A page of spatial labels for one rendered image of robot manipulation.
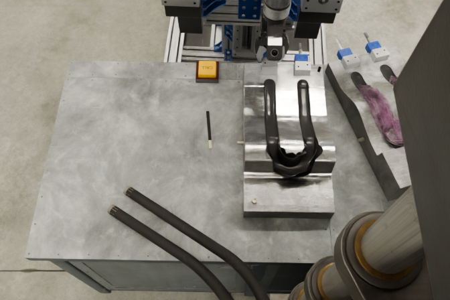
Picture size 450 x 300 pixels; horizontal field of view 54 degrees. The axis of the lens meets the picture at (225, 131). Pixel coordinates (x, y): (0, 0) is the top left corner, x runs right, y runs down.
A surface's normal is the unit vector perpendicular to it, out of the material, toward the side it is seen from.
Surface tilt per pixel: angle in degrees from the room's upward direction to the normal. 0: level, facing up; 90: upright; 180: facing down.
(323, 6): 90
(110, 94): 0
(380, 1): 0
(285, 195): 0
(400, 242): 90
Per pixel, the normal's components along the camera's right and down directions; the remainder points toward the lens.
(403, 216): -0.99, 0.11
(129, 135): 0.00, -0.47
